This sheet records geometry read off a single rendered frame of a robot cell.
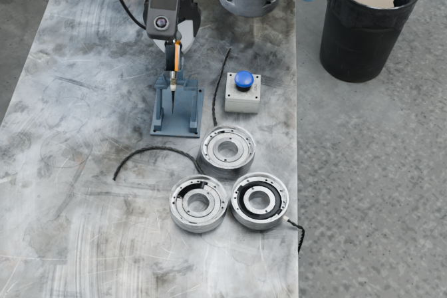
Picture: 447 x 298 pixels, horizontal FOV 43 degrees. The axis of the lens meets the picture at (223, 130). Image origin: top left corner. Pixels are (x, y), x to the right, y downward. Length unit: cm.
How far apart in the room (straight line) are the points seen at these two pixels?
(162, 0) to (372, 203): 136
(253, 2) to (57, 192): 63
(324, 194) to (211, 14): 90
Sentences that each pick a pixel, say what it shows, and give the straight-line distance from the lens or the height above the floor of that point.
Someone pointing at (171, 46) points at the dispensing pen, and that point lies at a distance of 100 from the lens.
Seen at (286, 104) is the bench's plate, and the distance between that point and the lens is 120.
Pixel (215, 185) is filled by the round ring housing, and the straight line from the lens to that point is 104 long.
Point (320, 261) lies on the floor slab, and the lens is 192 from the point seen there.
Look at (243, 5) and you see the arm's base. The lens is 136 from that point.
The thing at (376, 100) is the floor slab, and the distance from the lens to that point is 235.
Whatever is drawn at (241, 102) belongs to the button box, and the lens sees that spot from 115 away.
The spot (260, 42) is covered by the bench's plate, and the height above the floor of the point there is 80.
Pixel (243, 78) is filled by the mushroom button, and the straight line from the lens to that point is 114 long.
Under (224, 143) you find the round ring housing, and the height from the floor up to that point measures 82.
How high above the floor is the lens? 172
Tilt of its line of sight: 53 degrees down
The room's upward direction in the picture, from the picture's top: 3 degrees clockwise
